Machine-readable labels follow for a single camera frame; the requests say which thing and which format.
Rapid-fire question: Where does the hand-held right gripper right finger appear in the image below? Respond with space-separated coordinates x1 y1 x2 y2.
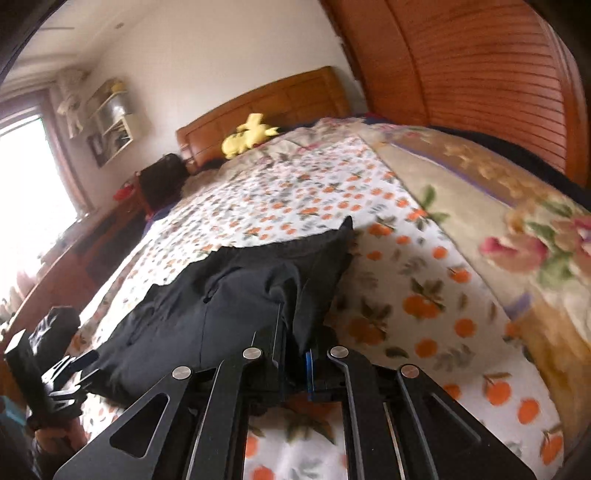
305 344 539 480

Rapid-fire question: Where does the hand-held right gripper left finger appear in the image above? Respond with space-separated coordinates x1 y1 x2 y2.
53 300 291 480

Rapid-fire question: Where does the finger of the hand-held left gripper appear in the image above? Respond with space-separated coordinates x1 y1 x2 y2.
44 350 100 385
48 382 100 409

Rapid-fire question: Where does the black coat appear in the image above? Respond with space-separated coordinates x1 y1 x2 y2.
95 216 357 408

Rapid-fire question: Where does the person's left hand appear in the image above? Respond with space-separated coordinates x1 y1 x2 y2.
32 415 88 459

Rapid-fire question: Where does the wooden desk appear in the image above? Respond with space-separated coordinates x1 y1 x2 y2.
0 203 148 352

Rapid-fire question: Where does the orange print bed sheet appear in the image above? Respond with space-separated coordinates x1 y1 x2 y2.
69 134 566 480

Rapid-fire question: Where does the dark blue blanket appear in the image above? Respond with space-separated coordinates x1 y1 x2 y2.
142 210 172 232

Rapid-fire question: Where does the window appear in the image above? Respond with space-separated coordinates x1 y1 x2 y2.
0 90 93 301

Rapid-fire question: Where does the wooden chair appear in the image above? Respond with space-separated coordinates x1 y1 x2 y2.
133 171 151 220

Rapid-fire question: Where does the black bag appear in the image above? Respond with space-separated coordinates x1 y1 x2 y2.
139 154 191 217

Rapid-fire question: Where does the yellow plush toy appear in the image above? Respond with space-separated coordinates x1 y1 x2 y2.
222 113 281 160

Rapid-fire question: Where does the floral quilt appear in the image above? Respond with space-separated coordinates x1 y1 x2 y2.
182 117 591 416

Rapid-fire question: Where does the wooden headboard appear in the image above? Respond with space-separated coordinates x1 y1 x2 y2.
175 66 352 174

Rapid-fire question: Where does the white plush toy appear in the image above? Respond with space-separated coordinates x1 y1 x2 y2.
57 68 89 138

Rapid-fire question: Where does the wooden wardrobe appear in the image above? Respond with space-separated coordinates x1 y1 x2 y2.
321 0 591 190

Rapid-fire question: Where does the white wall shelf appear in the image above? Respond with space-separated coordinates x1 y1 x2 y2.
85 78 141 167

